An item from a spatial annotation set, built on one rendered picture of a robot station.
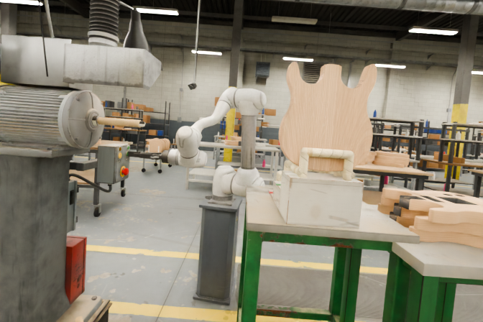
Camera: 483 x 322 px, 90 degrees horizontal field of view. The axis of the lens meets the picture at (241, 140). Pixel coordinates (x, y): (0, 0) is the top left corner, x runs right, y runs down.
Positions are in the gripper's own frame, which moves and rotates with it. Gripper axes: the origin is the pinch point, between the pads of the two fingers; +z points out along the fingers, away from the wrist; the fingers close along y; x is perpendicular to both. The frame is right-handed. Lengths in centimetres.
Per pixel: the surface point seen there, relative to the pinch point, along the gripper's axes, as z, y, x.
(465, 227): -144, -50, -10
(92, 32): -2, -45, 51
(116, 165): 4.0, -11.3, -5.1
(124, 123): -9.8, -33.0, 17.8
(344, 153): -98, -49, 13
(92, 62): -4, -47, 40
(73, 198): 23.8, -14.7, -23.0
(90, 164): 14.1, -17.6, -4.5
